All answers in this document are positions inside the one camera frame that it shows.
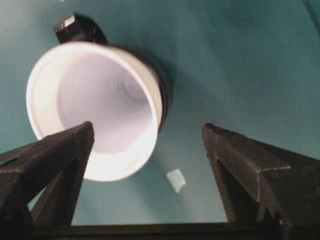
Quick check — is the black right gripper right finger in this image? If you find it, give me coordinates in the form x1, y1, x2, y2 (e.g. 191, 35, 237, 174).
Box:
202, 123, 320, 240

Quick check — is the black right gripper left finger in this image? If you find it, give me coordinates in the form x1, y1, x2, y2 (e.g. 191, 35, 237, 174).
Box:
0, 121, 95, 226

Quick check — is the white paper cup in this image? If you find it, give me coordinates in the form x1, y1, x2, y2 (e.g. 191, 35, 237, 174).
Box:
26, 41, 164, 182

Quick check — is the black cup holder with handle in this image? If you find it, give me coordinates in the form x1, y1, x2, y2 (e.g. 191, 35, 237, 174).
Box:
52, 13, 174, 131

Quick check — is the middle tape marker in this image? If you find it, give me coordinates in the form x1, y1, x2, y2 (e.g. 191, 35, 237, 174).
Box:
166, 168, 186, 193

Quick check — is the teal table cloth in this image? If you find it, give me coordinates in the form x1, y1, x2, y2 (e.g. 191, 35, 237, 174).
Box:
0, 0, 320, 225

